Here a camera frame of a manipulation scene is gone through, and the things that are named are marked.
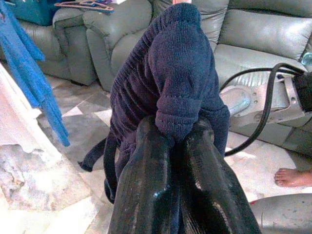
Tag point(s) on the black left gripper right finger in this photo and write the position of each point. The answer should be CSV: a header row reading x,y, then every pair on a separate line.
x,y
209,185

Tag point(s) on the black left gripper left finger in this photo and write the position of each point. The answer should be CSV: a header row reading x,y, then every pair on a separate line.
x,y
143,190

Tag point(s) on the navy garment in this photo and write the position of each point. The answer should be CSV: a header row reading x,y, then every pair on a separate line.
x,y
175,73

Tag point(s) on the purple plastic hanger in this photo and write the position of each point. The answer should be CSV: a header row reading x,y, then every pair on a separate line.
x,y
107,2

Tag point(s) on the dusty pink hanger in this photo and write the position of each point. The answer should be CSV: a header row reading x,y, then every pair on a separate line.
x,y
73,5

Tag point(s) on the person bare foot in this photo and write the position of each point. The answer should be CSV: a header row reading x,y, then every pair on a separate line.
x,y
290,176

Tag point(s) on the white shirt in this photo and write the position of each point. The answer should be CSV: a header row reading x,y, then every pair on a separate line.
x,y
14,109

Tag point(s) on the clear plastic bottle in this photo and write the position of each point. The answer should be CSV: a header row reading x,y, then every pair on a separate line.
x,y
307,59

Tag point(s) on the dark green sofa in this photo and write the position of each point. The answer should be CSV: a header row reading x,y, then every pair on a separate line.
x,y
256,31

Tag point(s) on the blue shirt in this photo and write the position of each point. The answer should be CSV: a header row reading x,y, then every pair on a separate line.
x,y
24,61

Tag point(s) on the blue bag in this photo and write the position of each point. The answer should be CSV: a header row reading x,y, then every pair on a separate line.
x,y
31,12

